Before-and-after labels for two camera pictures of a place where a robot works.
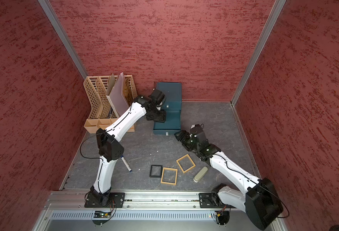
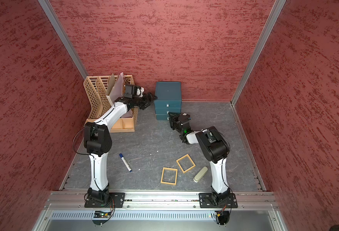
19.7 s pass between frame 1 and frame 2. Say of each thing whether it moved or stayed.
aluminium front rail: stayed
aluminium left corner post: stayed
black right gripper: moved
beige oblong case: stayed
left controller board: stayed
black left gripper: moved
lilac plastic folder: stayed
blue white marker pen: stayed
